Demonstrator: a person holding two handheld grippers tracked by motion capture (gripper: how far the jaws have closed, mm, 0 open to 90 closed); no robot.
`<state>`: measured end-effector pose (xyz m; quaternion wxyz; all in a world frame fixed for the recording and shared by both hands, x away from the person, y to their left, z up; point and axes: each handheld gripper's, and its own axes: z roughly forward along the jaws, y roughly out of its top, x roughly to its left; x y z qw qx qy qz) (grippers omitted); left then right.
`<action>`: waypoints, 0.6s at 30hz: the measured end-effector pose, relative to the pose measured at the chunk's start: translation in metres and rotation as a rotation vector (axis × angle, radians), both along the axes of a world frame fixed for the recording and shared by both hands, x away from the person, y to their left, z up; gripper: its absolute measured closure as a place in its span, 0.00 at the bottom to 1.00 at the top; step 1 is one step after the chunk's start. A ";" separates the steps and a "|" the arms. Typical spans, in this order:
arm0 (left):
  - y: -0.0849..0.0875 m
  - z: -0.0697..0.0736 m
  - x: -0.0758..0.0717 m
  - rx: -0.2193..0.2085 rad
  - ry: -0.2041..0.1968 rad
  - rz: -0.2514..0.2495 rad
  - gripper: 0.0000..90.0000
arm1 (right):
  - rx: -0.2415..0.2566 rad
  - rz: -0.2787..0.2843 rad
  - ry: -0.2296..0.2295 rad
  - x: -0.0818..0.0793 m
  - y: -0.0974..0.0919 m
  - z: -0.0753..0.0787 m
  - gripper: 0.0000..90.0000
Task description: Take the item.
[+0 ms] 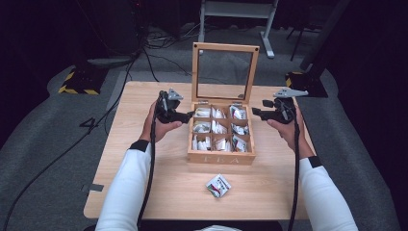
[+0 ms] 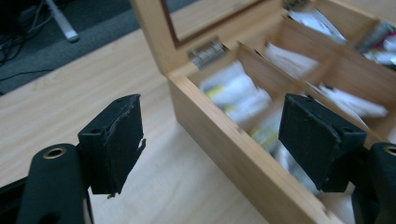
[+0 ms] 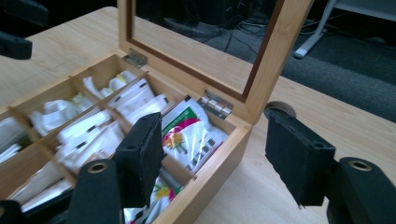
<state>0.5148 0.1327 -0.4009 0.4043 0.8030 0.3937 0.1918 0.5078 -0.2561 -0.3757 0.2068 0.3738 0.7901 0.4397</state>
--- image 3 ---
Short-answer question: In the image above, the wooden compartment box with glass lid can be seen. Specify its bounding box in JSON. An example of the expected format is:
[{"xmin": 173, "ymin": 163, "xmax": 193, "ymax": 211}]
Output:
[{"xmin": 0, "ymin": 0, "xmax": 316, "ymax": 224}]

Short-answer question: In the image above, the pile of crumpled white packets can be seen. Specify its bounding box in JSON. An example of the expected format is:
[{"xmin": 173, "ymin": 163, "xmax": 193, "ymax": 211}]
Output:
[
  {"xmin": 28, "ymin": 92, "xmax": 96, "ymax": 137},
  {"xmin": 0, "ymin": 116, "xmax": 33, "ymax": 165}
]

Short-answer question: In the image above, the pile of white yellow-marked packets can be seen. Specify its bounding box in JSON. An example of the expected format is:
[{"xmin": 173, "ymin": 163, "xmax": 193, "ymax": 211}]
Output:
[{"xmin": 81, "ymin": 70, "xmax": 138, "ymax": 99}]

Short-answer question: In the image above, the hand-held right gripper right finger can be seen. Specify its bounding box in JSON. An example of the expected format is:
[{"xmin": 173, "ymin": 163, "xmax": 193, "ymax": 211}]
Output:
[{"xmin": 263, "ymin": 107, "xmax": 337, "ymax": 208}]

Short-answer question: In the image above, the white metal desk leg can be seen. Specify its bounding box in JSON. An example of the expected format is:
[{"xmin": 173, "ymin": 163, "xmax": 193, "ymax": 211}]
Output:
[{"xmin": 293, "ymin": 0, "xmax": 339, "ymax": 60}]

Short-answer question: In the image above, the pile of flat white black-marked sachets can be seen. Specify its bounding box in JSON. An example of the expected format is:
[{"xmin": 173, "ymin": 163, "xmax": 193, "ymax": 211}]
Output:
[
  {"xmin": 107, "ymin": 78, "xmax": 171, "ymax": 126},
  {"xmin": 8, "ymin": 161, "xmax": 75, "ymax": 214},
  {"xmin": 55, "ymin": 109, "xmax": 126, "ymax": 175}
]

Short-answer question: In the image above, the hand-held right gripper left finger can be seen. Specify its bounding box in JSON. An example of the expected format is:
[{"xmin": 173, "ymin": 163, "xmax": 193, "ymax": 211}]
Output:
[{"xmin": 112, "ymin": 112, "xmax": 165, "ymax": 209}]

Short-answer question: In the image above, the bundle of dark floor cables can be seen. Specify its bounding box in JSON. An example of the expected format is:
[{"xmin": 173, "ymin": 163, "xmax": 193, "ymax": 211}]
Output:
[{"xmin": 162, "ymin": 0, "xmax": 281, "ymax": 52}]

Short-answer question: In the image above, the white packet with green pink print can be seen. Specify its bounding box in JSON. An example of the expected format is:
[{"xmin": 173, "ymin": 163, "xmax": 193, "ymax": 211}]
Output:
[
  {"xmin": 123, "ymin": 176, "xmax": 185, "ymax": 224},
  {"xmin": 161, "ymin": 98, "xmax": 231, "ymax": 175}
]

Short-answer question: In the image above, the white desk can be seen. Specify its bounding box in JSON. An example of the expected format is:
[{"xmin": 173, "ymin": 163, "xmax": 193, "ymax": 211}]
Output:
[{"xmin": 333, "ymin": 0, "xmax": 396, "ymax": 22}]

